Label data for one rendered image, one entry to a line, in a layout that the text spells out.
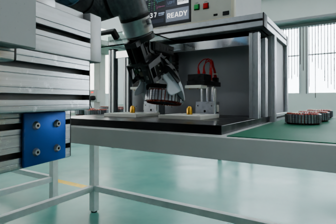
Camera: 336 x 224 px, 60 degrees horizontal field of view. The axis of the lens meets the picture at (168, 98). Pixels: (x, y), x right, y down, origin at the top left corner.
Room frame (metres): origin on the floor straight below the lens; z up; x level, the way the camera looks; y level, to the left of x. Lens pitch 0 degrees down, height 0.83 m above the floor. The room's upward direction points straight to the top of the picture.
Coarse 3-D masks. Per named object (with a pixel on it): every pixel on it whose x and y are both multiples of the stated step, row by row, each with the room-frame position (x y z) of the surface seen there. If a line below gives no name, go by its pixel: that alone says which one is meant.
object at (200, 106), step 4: (196, 104) 1.09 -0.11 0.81; (200, 104) 1.08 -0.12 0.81; (204, 104) 1.07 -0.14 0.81; (208, 104) 1.06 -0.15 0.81; (212, 104) 1.06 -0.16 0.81; (196, 108) 1.09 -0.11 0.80; (200, 108) 1.08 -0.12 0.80; (204, 108) 1.07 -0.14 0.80; (208, 108) 1.06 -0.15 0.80; (212, 108) 1.06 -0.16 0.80; (196, 112) 1.09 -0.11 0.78; (200, 112) 1.08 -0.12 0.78; (204, 112) 1.07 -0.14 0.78; (208, 112) 1.06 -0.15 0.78; (212, 112) 1.06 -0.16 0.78
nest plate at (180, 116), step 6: (162, 114) 0.95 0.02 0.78; (168, 114) 0.95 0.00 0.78; (174, 114) 0.95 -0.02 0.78; (180, 114) 0.95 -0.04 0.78; (186, 114) 0.95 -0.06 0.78; (192, 114) 0.95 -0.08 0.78; (198, 114) 0.95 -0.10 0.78; (204, 114) 0.95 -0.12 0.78; (210, 114) 0.95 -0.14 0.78; (216, 114) 0.98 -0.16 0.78
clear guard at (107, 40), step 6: (102, 36) 1.03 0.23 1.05; (108, 36) 1.01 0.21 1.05; (120, 36) 0.97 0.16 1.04; (156, 36) 1.06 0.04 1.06; (162, 36) 1.07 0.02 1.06; (102, 42) 0.99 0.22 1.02; (108, 42) 0.97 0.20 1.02; (114, 42) 0.95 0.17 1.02; (120, 42) 0.93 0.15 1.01; (162, 42) 1.17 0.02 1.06; (168, 42) 1.17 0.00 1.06; (174, 42) 1.17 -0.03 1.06; (180, 42) 1.18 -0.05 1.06
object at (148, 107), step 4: (144, 104) 1.22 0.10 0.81; (148, 104) 1.21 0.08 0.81; (152, 104) 1.20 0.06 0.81; (144, 108) 1.22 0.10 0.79; (148, 108) 1.21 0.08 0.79; (152, 108) 1.20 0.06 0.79; (160, 108) 1.19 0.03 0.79; (164, 108) 1.22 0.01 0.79; (160, 112) 1.19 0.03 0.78; (164, 112) 1.22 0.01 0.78
